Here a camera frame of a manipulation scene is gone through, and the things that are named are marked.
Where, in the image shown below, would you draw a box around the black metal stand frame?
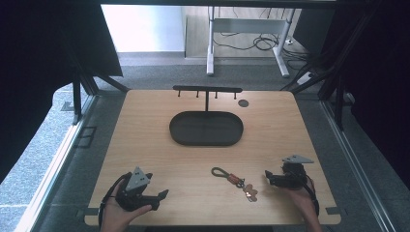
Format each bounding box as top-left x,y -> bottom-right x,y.
279,6 -> 378,131
66,47 -> 132,126

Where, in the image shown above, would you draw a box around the white power strip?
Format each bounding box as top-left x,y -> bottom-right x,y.
296,72 -> 314,86

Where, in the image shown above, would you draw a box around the person's left hand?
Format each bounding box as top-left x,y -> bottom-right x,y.
101,180 -> 153,232

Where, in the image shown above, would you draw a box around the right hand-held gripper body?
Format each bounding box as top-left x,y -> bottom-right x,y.
270,154 -> 315,190

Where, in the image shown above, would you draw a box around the white metal desk frame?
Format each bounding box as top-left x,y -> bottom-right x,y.
206,6 -> 297,78

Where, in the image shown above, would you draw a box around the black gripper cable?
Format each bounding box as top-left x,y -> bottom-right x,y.
301,173 -> 321,218
98,171 -> 133,228

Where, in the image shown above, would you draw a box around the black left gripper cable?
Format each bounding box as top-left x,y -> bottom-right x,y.
98,171 -> 133,228

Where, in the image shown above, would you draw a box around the black key stand with tray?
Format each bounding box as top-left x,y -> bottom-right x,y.
168,84 -> 245,148

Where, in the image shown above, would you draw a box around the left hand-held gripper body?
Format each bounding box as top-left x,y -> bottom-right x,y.
115,166 -> 161,213

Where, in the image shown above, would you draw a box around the keychain with green cord loop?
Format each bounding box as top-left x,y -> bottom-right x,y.
211,166 -> 259,203

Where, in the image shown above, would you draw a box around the black cables on floor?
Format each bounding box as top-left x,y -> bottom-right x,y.
212,8 -> 312,71

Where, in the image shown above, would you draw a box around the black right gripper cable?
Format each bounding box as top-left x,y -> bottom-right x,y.
301,173 -> 321,218

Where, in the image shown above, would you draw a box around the person's right hand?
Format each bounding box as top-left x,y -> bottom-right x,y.
280,180 -> 321,223

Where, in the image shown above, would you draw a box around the black curtain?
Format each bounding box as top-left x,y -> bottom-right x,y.
0,0 -> 124,185
317,0 -> 410,191

